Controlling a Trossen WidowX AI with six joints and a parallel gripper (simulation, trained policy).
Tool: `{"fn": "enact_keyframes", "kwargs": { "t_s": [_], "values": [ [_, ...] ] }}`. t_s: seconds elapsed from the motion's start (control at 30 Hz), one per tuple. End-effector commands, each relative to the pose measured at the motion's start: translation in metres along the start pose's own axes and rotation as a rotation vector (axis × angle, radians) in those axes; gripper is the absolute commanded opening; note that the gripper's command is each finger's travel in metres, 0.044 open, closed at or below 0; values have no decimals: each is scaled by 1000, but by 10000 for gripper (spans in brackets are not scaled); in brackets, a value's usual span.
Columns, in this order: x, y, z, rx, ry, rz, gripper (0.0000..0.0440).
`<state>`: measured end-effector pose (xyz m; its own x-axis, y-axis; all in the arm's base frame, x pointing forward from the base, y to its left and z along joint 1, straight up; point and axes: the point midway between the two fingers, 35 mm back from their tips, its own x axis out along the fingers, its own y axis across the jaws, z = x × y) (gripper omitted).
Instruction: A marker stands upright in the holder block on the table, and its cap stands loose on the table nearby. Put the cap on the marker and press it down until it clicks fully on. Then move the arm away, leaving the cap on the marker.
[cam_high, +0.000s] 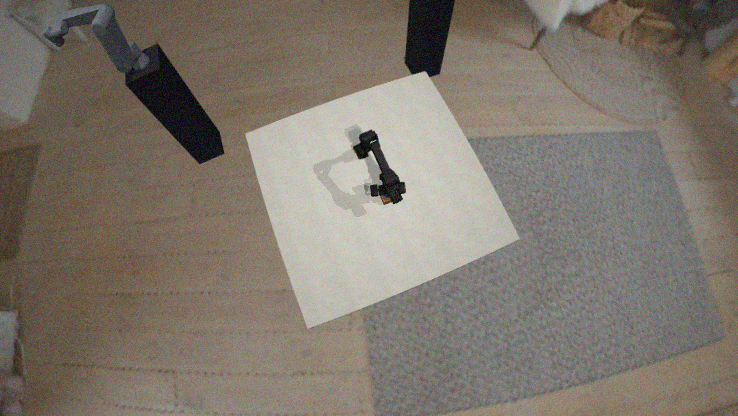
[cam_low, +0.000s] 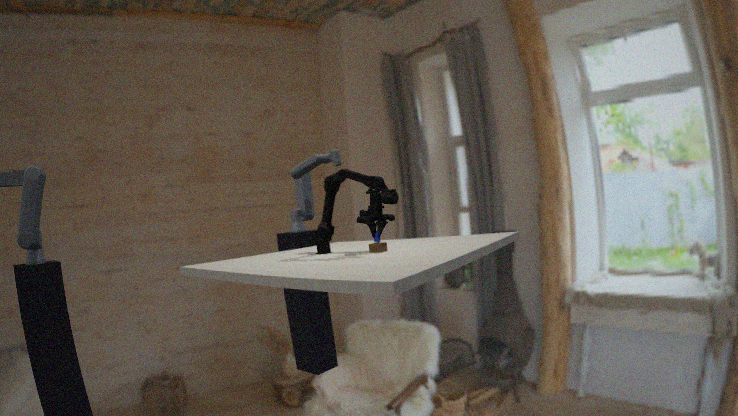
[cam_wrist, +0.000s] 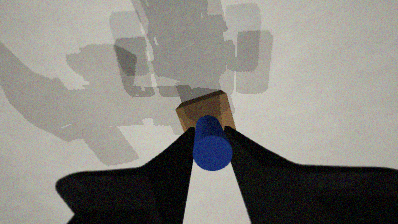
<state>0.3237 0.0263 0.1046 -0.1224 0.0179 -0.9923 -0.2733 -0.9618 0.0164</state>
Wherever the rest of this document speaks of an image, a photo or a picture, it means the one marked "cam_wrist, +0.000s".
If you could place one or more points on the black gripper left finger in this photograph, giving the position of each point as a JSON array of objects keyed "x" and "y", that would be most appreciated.
[{"x": 160, "y": 186}]

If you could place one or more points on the dark blue cylinder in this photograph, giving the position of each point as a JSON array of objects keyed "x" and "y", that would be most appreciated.
[{"x": 212, "y": 151}]

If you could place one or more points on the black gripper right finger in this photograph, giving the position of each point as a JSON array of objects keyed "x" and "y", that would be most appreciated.
[{"x": 276, "y": 190}]

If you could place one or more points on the brown wooden block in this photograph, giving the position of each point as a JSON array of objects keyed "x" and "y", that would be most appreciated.
[{"x": 215, "y": 104}]

